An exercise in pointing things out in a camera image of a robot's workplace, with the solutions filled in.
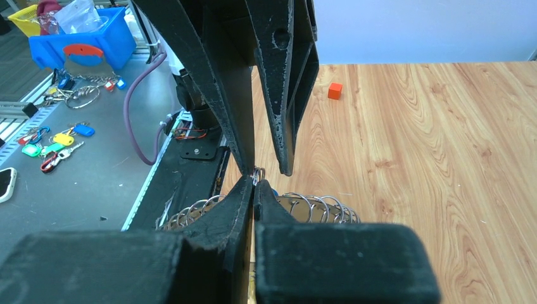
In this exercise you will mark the clear plastic bag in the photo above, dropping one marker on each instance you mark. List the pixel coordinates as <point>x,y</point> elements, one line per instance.
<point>80,16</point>

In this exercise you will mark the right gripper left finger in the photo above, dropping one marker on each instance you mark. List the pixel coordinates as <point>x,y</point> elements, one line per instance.
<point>205,262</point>

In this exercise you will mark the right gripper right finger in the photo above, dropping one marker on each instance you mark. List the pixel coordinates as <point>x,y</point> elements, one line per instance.
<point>298,262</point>

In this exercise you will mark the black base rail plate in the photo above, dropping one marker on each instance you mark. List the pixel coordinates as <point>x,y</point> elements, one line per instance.
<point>190,166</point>

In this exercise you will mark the large metal keyring with rings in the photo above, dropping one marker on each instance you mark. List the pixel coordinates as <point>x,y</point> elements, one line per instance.
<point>302,207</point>

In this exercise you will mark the white smartphone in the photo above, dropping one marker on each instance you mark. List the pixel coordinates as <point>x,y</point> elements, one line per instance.
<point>8,180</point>

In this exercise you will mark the blue plastic storage bin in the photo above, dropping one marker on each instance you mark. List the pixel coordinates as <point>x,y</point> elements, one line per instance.
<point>114,39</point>

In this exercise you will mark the small orange brick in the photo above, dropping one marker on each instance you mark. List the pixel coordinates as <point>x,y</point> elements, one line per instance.
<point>335,91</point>

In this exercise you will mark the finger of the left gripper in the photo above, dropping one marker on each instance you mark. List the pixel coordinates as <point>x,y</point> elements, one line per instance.
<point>288,64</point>
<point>196,33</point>

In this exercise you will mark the bunch of coloured key tags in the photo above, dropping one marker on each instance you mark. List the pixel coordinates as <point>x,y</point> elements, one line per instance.
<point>52,149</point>

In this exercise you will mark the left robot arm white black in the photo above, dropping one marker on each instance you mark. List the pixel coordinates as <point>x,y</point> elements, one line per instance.
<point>189,84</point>

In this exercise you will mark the spare round metal keyring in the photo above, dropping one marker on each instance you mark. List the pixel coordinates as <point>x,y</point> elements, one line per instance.
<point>72,99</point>

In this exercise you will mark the yellow plastic basket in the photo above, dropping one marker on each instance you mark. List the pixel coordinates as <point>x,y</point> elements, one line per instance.
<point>26,20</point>

